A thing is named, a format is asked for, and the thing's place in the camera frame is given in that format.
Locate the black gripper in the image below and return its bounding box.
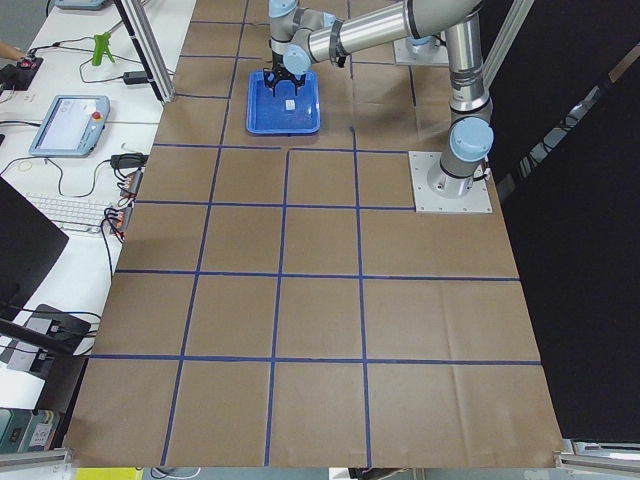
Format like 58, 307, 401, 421
262, 64, 306, 96

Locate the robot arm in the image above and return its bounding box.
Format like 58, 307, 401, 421
263, 0, 494, 199

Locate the blue plastic tray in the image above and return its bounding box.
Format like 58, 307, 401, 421
246, 70, 321, 135

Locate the black power adapter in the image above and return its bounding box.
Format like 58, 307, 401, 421
122, 71, 148, 85

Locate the teach pendant tablet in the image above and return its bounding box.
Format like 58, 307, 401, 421
29, 95, 110, 158

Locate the white keyboard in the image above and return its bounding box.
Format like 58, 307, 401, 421
25, 193, 113, 235

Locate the black monitor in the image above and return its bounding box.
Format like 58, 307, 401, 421
0, 179, 69, 321

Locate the black monitor stand base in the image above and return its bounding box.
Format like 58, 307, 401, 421
25, 304, 91, 354

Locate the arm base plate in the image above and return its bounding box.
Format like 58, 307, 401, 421
393, 38, 449, 67
408, 151, 493, 214

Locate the aluminium frame post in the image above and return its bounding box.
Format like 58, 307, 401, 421
114, 0, 175, 104

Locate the green handled reacher grabber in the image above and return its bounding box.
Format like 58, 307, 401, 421
91, 31, 115, 67

